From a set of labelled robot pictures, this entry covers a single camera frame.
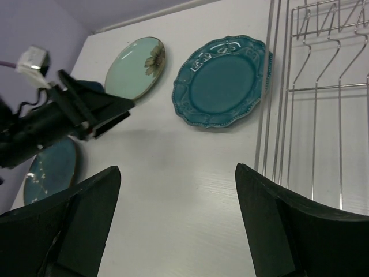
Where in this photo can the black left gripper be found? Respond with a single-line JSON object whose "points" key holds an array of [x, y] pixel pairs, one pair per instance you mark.
{"points": [[74, 112]]}

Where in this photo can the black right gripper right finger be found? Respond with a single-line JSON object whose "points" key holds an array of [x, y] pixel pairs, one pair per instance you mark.
{"points": [[291, 235]]}

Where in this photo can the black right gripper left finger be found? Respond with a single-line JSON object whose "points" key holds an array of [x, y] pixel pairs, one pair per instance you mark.
{"points": [[64, 234]]}

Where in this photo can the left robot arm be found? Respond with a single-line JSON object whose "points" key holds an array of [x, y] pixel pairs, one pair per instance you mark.
{"points": [[19, 139]]}

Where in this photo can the navy blue leaf-shaped dish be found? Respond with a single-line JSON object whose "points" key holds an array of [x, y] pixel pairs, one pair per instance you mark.
{"points": [[92, 86]]}

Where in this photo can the light green flower plate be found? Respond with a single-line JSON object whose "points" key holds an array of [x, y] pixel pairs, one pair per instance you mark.
{"points": [[136, 69]]}

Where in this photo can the small dark teal round plate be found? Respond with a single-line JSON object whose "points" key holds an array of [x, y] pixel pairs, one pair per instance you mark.
{"points": [[51, 171]]}

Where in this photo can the teal scalloped plate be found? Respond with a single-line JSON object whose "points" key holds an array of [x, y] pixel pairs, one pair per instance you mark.
{"points": [[222, 81]]}

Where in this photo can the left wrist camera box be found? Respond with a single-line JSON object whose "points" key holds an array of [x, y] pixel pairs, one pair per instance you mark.
{"points": [[33, 65]]}

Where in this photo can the metal wire dish rack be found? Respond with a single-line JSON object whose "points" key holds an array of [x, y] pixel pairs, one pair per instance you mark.
{"points": [[313, 123]]}

